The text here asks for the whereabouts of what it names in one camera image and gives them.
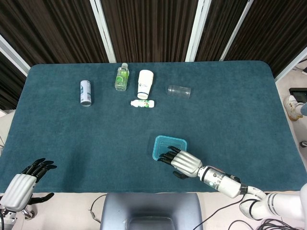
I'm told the white paper cup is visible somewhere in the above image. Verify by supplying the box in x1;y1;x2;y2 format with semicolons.
136;69;154;100

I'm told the dark brown pleated curtain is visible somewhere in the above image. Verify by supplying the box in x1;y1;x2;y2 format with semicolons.
0;0;109;68
0;51;27;111
195;0;248;62
225;0;307;78
101;0;199;64

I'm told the clear bottle green label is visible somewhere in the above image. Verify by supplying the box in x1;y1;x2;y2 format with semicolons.
115;62;130;92

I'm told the black flat device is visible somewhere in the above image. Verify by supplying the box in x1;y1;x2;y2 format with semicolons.
289;88;307;103

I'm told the blue translucent plastic lid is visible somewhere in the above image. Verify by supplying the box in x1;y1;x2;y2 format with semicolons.
153;135;188;161

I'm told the teal velvet tablecloth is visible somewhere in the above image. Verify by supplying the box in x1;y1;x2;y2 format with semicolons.
0;60;304;194

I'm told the white partition post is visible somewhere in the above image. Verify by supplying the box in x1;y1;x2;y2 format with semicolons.
0;34;31;77
185;0;212;62
220;0;254;61
274;46;307;83
90;0;117;64

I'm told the silver drink can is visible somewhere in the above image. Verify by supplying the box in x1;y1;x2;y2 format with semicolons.
79;80;93;107

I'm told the white sneaker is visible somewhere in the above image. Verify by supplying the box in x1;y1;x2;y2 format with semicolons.
283;95;304;121

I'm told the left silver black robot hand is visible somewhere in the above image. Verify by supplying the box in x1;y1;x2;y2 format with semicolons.
0;158;58;212

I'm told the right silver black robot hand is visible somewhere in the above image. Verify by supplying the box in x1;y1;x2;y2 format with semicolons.
158;145;203;180

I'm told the black cable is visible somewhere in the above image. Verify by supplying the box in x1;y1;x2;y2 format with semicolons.
191;194;245;230
89;194;107;223

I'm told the clear plastic jar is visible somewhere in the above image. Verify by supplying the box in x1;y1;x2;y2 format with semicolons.
167;84;192;99

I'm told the small white yogurt bottle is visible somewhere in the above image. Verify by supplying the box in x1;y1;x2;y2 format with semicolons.
130;99;155;108

